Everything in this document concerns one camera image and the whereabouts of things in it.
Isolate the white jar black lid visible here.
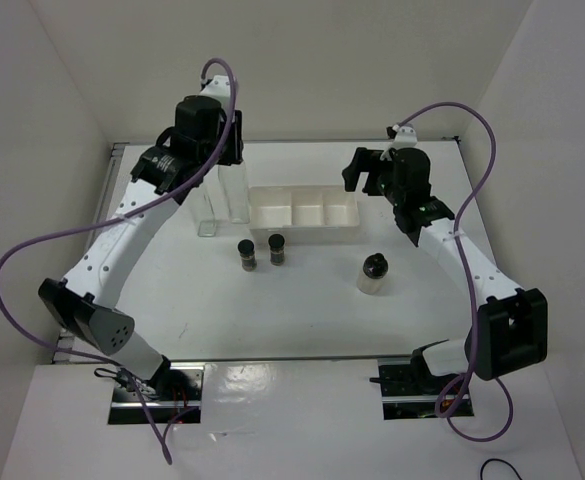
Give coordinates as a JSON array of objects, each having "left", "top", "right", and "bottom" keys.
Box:
[{"left": 357, "top": 253, "right": 389, "bottom": 295}]

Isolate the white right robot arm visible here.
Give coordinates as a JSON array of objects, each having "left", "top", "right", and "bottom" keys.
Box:
[{"left": 342, "top": 147, "right": 548, "bottom": 393}]

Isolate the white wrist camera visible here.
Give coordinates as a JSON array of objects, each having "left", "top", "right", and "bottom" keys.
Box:
[
  {"left": 200, "top": 75, "right": 231, "bottom": 111},
  {"left": 386, "top": 124, "right": 418, "bottom": 150}
]

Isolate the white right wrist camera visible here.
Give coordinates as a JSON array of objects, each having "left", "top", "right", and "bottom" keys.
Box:
[{"left": 386, "top": 124, "right": 418, "bottom": 150}]

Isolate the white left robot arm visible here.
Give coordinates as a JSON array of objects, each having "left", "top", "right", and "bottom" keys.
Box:
[{"left": 38, "top": 93, "right": 241, "bottom": 400}]

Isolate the black cable loop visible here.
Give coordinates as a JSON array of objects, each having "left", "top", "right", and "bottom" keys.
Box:
[{"left": 480, "top": 458, "right": 523, "bottom": 480}]

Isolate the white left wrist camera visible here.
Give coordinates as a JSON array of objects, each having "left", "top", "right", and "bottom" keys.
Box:
[{"left": 200, "top": 75, "right": 231, "bottom": 111}]

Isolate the glass oil bottle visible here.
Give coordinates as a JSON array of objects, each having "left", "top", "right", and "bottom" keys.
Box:
[
  {"left": 196, "top": 181, "right": 218, "bottom": 238},
  {"left": 218, "top": 163, "right": 250, "bottom": 224}
]

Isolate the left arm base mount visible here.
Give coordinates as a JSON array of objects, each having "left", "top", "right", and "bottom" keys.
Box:
[{"left": 94, "top": 363, "right": 204, "bottom": 425}]

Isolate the white divided plastic tray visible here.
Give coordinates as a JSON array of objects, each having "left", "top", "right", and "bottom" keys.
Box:
[{"left": 248, "top": 185, "right": 360, "bottom": 245}]

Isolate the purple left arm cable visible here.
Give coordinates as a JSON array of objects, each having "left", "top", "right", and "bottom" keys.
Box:
[{"left": 0, "top": 58, "right": 238, "bottom": 466}]

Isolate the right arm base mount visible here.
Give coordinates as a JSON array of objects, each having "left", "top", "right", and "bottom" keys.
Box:
[{"left": 369, "top": 356, "right": 455, "bottom": 420}]

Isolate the small spice jar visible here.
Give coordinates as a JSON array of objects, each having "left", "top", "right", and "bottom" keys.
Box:
[
  {"left": 237, "top": 239, "right": 257, "bottom": 272},
  {"left": 268, "top": 233, "right": 285, "bottom": 266}
]

